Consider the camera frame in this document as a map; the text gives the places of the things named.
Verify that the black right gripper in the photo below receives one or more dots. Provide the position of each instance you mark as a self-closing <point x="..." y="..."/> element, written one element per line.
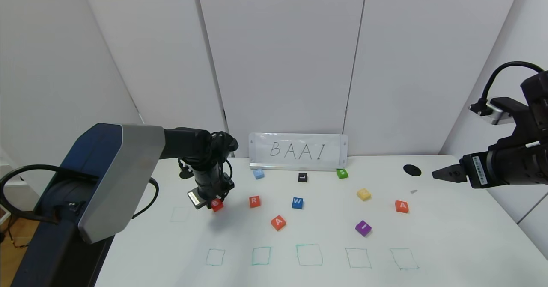
<point x="478" y="169"/>

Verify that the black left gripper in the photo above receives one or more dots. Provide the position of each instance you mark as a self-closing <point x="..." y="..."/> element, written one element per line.
<point x="195" y="198"/>

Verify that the orange B letter block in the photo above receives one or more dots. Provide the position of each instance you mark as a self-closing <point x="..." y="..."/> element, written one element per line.
<point x="217" y="205"/>

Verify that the orange A letter block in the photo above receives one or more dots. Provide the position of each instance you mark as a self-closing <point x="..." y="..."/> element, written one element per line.
<point x="278" y="222"/>
<point x="401" y="206"/>

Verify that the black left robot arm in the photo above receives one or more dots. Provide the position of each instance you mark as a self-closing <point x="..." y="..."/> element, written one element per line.
<point x="107" y="180"/>

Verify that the white BAAI sign board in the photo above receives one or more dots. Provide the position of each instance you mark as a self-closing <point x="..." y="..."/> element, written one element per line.
<point x="299" y="150"/>

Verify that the orange R letter block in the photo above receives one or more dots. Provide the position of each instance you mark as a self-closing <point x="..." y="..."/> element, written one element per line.
<point x="255" y="201"/>

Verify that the black round table grommet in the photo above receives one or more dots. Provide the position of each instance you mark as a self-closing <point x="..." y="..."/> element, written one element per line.
<point x="186" y="175"/>
<point x="412" y="170"/>

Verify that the light blue letter block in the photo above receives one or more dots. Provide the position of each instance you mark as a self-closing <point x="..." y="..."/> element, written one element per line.
<point x="258" y="174"/>

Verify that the blue W letter block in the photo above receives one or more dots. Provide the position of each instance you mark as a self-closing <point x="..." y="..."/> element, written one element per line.
<point x="297" y="203"/>

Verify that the black L letter block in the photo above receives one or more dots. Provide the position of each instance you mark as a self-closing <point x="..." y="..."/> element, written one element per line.
<point x="302" y="177"/>

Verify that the yellow letter block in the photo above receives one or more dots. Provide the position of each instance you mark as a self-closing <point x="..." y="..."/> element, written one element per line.
<point x="364" y="194"/>

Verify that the purple I letter block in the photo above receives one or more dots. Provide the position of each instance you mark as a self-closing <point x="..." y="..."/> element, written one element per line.
<point x="363" y="228"/>

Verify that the green S letter block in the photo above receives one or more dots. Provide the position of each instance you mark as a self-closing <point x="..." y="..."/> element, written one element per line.
<point x="342" y="173"/>

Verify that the white side shelf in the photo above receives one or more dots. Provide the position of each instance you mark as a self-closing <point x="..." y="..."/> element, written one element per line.
<point x="10" y="190"/>

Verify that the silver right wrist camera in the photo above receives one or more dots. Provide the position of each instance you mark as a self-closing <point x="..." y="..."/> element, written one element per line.
<point x="496" y="112"/>

